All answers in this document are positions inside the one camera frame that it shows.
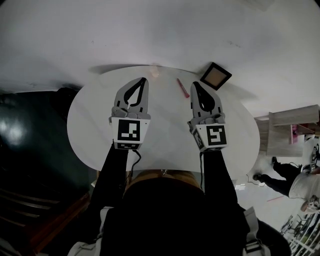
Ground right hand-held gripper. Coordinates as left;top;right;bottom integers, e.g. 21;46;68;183
187;81;229;153

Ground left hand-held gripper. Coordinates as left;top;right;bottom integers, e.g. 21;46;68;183
108;77;152;151

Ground pink pen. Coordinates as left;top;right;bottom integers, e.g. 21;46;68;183
176;77;191;99

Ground white kidney-shaped table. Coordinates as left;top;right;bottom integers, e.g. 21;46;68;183
66;65;261;174

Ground person's left forearm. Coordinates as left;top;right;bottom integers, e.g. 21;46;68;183
98;142;130;202

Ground person's right forearm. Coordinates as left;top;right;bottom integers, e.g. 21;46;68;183
201;148;238;202

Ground person's brown trousers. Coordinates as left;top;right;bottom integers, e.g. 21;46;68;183
129;169;199;191

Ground wood grain shelf unit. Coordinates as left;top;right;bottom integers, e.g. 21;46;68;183
254;104;320;158

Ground pink box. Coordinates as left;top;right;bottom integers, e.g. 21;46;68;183
289;123;299;145

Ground person's black top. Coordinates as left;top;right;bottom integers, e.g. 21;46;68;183
99;176;293;256

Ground black picture frame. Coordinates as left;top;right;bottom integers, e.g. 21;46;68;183
199;61;233;92

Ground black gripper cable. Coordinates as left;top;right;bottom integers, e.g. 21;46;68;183
124;149;143;186

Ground black power cable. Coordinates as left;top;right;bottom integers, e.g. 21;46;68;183
245;173;266;187

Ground grey shoulder strap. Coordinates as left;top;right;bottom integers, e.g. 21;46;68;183
66;205;115;256
243;205;275;256

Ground metal wire rack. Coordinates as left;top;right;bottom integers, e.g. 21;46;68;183
279;212;320;256

